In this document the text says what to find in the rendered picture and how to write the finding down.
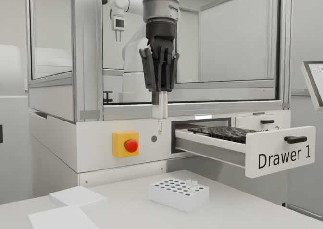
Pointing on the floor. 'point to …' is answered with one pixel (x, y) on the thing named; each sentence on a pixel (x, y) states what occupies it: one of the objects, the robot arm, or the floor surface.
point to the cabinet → (277, 193)
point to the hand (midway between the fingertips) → (159, 104)
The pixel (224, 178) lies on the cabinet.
